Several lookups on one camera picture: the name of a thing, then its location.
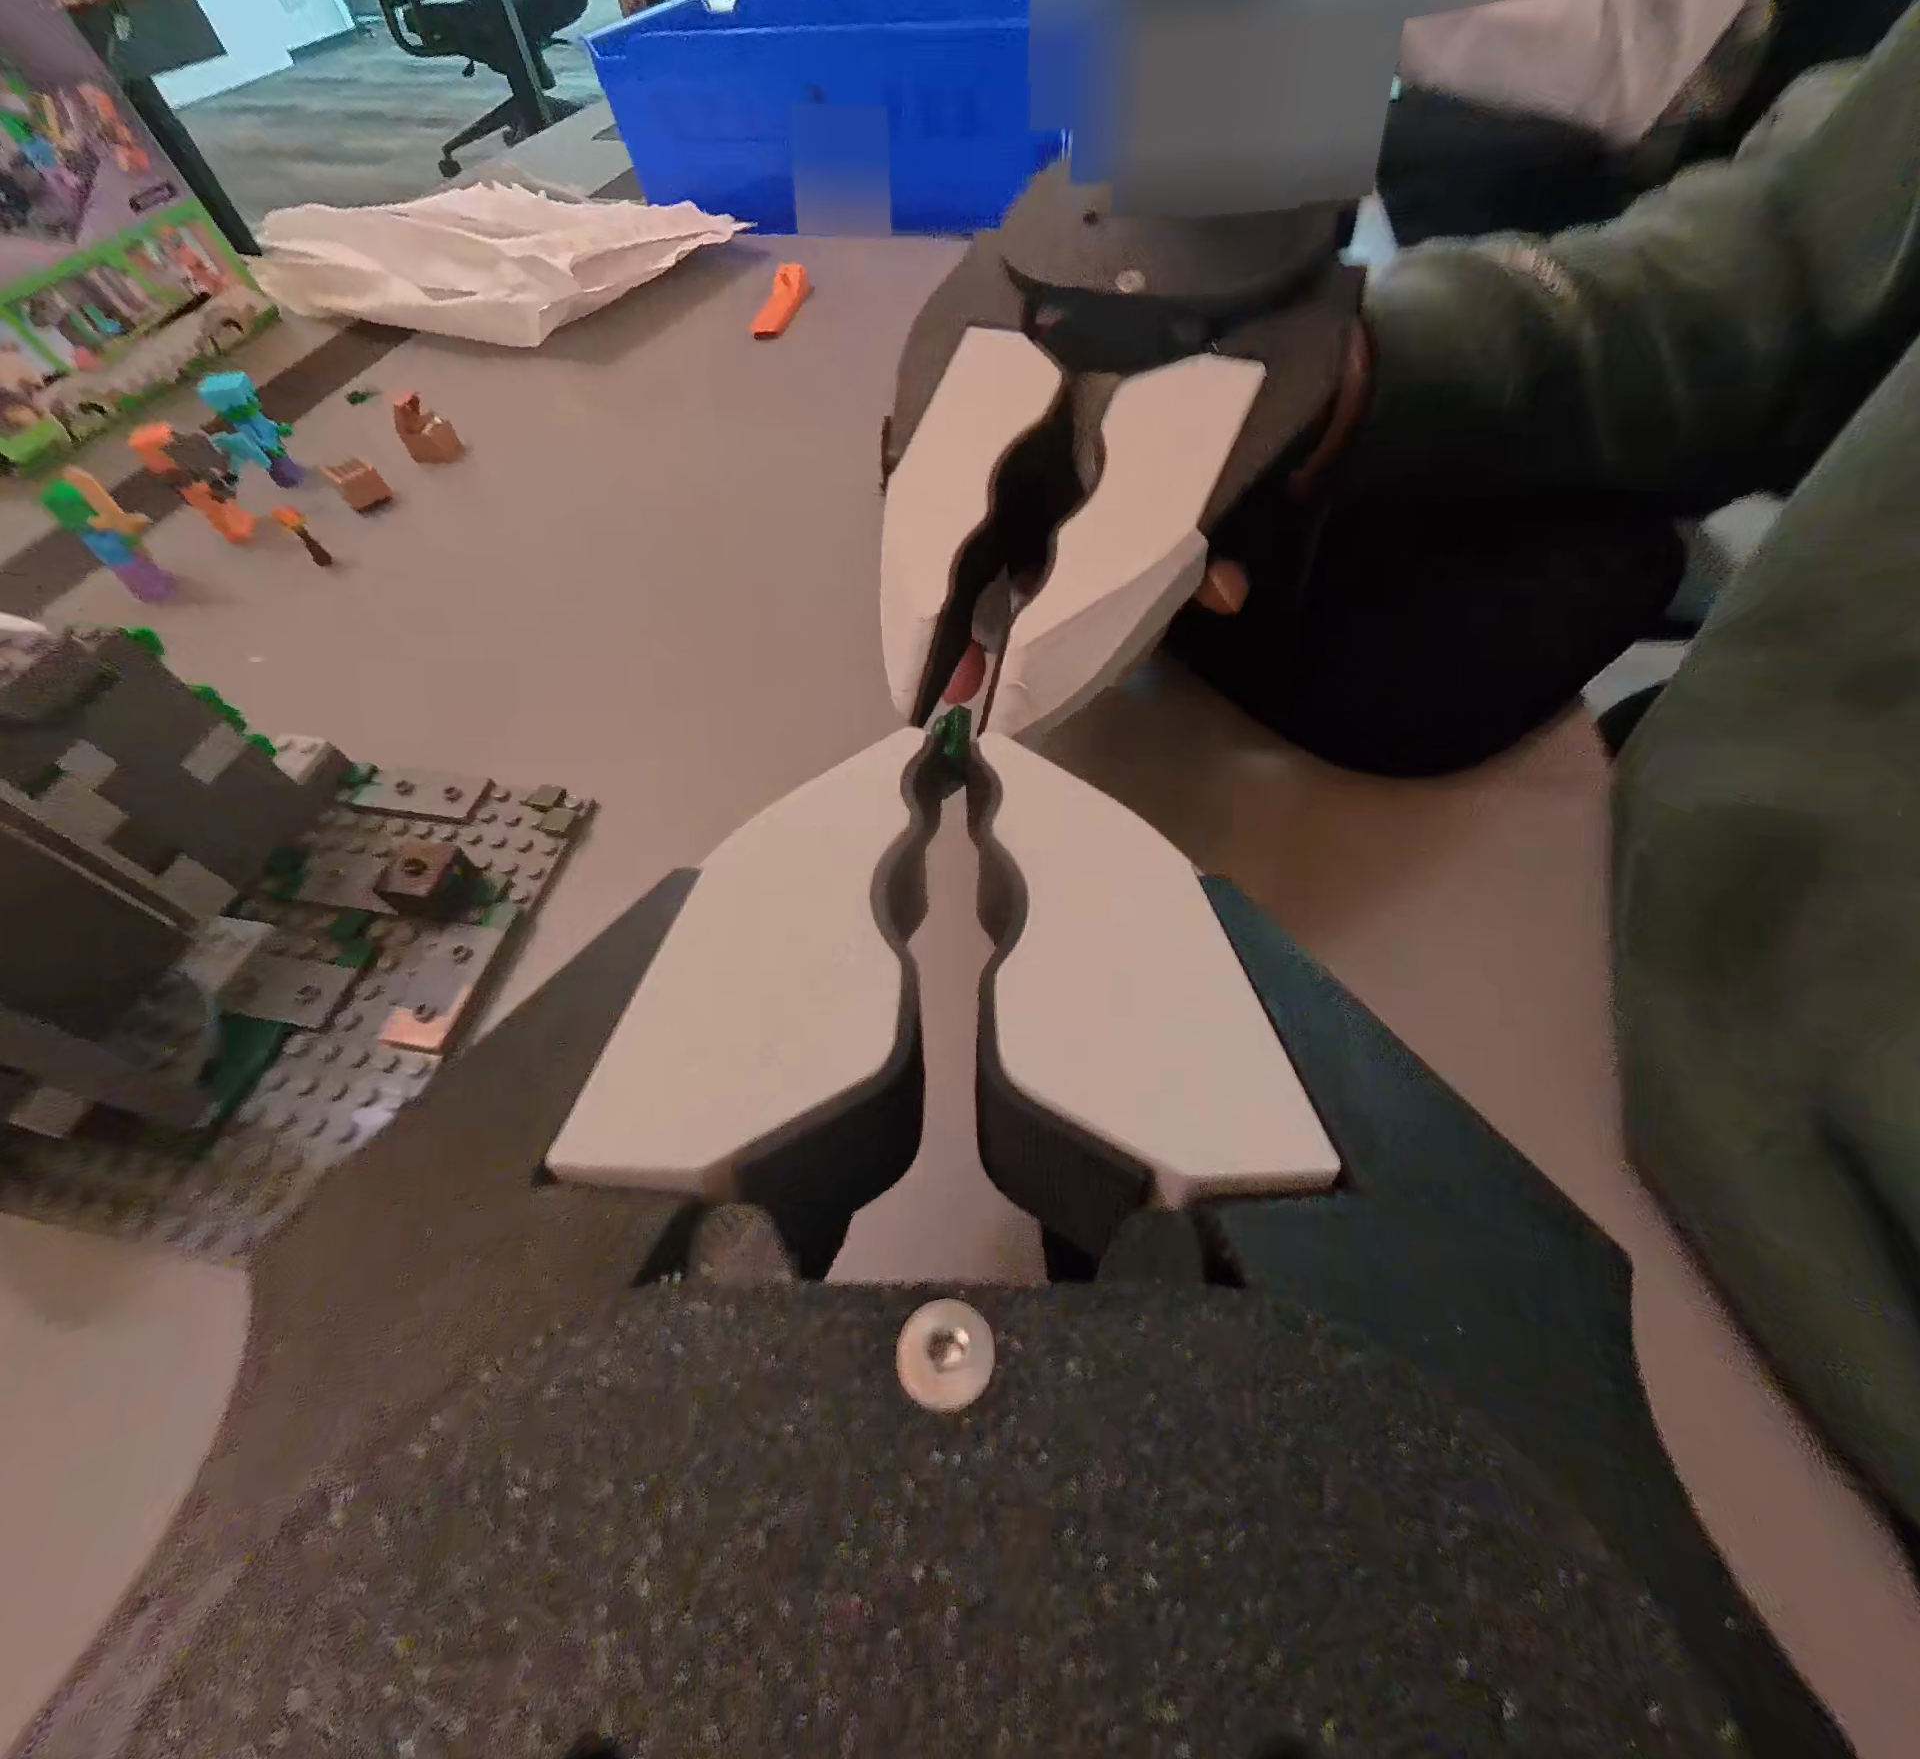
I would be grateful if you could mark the person's green sweatshirt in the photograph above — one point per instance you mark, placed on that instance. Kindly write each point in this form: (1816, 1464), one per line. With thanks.
(1770, 889)

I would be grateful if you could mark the green-headed toy figure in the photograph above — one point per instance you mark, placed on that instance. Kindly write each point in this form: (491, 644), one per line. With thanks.
(89, 514)

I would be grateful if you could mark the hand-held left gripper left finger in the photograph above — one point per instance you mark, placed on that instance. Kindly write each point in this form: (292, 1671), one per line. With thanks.
(735, 1023)

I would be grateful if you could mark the black office chair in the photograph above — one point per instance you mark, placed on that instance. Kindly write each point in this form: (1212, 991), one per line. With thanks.
(525, 4)

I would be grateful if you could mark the small dark green brick plate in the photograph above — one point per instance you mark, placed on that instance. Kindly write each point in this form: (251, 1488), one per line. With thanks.
(953, 732)

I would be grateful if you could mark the person's right forearm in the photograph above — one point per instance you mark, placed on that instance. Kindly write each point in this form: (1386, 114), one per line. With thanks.
(1576, 333)

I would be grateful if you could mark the small toy torch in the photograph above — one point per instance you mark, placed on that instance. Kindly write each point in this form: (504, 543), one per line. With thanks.
(307, 541)

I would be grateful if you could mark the brown toy brick animal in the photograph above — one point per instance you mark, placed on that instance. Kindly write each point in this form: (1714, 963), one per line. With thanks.
(359, 486)
(433, 436)

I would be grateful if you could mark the crumpled white paper bag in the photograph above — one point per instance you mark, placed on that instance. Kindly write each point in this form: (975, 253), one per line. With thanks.
(480, 258)

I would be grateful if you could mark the orange brick separator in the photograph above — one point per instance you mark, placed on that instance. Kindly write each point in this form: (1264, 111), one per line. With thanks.
(780, 305)

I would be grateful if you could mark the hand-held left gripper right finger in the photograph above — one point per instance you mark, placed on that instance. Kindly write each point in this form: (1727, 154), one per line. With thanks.
(1157, 1023)

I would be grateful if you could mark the grey toy brick building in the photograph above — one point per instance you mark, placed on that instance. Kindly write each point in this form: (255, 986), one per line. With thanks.
(120, 799)

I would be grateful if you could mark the teal toy figure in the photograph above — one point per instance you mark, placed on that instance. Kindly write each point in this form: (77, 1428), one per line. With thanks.
(240, 416)

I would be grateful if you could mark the toy brick set box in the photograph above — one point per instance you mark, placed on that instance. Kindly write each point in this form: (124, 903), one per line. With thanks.
(106, 288)

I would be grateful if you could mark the orange toy figure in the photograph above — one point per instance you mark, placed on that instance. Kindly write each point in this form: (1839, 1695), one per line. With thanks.
(150, 445)

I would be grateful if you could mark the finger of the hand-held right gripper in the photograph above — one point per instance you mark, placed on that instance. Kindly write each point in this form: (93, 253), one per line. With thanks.
(939, 469)
(1157, 484)

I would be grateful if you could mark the blue plastic bin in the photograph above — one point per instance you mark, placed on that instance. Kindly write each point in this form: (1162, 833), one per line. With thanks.
(690, 109)

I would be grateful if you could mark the person's right hand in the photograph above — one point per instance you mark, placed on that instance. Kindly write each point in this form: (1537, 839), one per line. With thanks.
(1222, 586)

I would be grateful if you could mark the grey desk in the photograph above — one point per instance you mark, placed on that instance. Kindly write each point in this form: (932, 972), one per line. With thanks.
(646, 558)

